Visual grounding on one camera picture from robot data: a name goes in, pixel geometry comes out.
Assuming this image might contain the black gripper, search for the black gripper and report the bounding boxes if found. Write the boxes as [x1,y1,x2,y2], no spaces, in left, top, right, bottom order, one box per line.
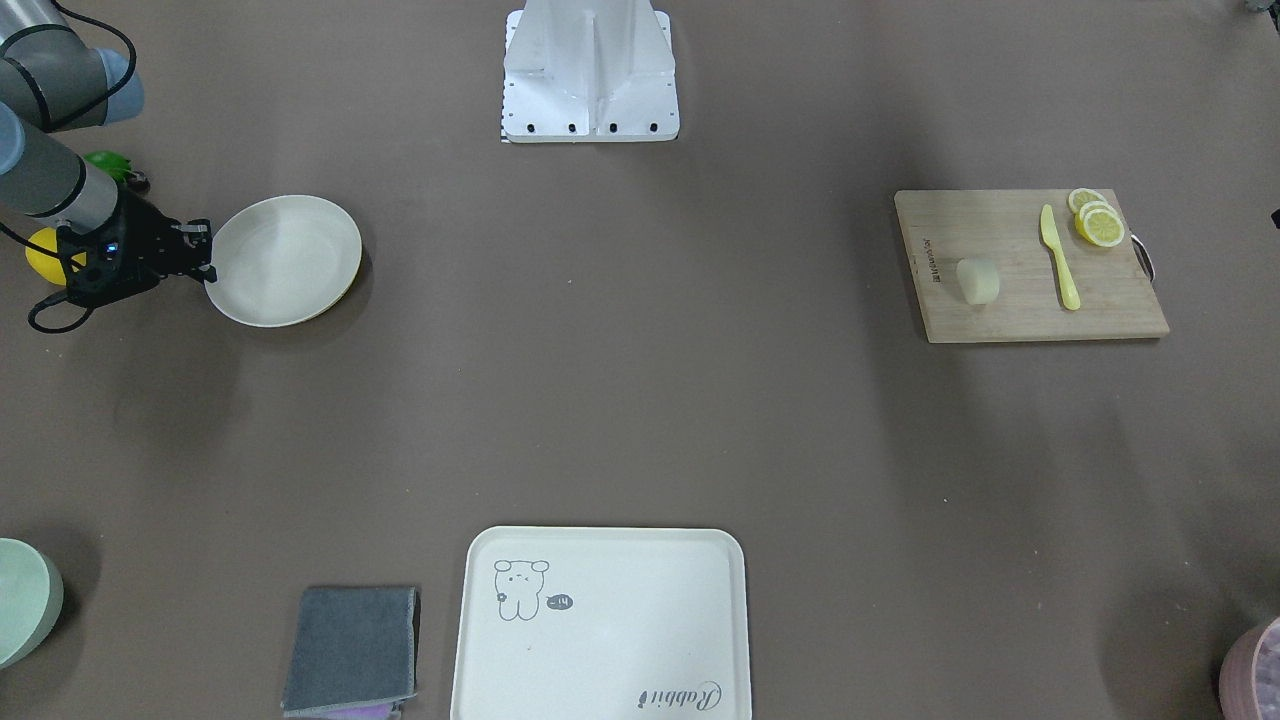
[56,188,218,309]

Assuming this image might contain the cream round plate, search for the cream round plate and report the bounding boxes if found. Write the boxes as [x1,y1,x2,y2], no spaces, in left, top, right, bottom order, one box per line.
[205,195,364,328]

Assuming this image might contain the pale white bun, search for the pale white bun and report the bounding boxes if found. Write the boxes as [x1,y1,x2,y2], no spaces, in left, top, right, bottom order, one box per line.
[956,258,1001,306]

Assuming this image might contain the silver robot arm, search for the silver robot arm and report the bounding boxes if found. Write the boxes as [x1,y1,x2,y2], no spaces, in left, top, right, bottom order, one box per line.
[1,1,218,309]

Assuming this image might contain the cream rabbit tray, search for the cream rabbit tray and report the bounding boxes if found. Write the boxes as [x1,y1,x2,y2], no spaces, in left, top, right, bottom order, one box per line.
[451,527,753,719]

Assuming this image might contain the green lime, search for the green lime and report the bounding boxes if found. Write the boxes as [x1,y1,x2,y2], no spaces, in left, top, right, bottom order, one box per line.
[83,151,133,183]

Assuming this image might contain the yellow lemon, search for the yellow lemon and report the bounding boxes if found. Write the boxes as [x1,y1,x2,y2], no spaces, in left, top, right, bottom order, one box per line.
[26,227,67,286]

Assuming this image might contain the mint green bowl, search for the mint green bowl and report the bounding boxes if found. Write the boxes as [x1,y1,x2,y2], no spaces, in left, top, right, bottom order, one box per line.
[1,538,64,669]

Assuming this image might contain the grey folded cloth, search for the grey folded cloth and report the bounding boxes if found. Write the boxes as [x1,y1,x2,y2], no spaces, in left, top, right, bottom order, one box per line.
[282,585,419,719]

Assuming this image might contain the wooden cutting board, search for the wooden cutting board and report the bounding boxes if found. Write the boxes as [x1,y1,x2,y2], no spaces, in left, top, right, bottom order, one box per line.
[893,190,1170,345]

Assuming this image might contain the yellow plastic knife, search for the yellow plastic knife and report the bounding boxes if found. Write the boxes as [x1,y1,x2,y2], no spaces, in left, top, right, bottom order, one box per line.
[1039,204,1082,311]

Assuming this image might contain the lemon slices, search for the lemon slices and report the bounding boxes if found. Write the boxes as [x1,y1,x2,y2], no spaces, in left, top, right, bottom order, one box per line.
[1068,187,1128,249]

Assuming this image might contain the pink ice bowl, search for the pink ice bowl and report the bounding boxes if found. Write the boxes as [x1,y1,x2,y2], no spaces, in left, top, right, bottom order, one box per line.
[1219,618,1279,719]

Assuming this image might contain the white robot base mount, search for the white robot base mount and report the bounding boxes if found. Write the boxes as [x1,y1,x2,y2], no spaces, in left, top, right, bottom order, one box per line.
[500,1,681,143]

